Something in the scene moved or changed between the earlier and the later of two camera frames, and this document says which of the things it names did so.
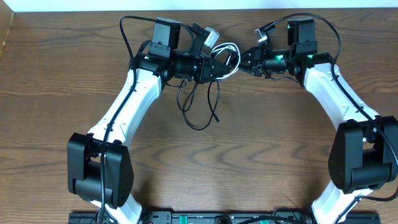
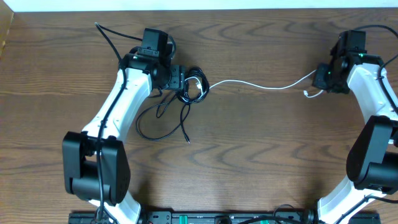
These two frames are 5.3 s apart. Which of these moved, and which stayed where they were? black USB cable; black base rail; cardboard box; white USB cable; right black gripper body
Moved: black USB cable; white USB cable; right black gripper body
Stayed: black base rail; cardboard box
